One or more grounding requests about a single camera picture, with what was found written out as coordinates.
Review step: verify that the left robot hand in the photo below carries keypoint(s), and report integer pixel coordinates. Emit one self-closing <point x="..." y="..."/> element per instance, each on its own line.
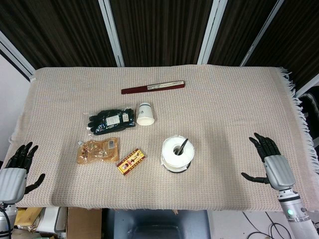
<point x="12" y="174"/>

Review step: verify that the white paper cup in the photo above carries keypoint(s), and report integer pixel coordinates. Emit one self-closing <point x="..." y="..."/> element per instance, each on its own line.
<point x="145" y="114"/>

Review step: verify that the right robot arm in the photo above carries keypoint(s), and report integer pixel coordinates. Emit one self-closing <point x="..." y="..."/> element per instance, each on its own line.
<point x="296" y="211"/>

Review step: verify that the black chair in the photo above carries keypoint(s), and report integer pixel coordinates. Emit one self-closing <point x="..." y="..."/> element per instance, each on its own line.
<point x="155" y="224"/>

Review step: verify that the brown cardboard box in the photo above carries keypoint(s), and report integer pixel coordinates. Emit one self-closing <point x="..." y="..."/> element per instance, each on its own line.
<point x="83" y="222"/>

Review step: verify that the yellow padded envelope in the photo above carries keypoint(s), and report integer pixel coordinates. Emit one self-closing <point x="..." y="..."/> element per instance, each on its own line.
<point x="26" y="217"/>

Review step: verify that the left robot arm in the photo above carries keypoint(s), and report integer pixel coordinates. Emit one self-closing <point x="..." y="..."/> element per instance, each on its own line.
<point x="6" y="216"/>

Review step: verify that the brown sauce pouch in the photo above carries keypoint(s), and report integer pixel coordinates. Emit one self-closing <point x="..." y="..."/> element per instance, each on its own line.
<point x="98" y="151"/>

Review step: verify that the white plastic container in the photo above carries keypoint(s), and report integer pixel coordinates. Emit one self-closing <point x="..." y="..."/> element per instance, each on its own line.
<point x="51" y="220"/>

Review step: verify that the yellow red snack box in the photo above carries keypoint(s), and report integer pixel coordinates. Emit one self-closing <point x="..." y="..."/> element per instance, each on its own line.
<point x="131" y="161"/>

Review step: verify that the white tape roll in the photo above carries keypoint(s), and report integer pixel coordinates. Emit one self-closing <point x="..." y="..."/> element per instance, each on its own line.
<point x="178" y="154"/>

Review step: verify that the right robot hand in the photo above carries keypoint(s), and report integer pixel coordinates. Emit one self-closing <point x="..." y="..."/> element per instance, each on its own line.
<point x="277" y="169"/>

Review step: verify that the black gloves in plastic bag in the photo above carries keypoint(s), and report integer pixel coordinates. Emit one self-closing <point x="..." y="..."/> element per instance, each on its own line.
<point x="111" y="122"/>

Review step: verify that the dark bag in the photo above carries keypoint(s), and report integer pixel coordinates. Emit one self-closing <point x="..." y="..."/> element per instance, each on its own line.
<point x="310" y="109"/>

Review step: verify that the dark red folded fan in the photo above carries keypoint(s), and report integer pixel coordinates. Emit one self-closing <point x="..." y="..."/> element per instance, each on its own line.
<point x="153" y="87"/>

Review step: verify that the beige woven tablecloth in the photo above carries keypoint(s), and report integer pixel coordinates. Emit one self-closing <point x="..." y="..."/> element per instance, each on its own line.
<point x="159" y="129"/>

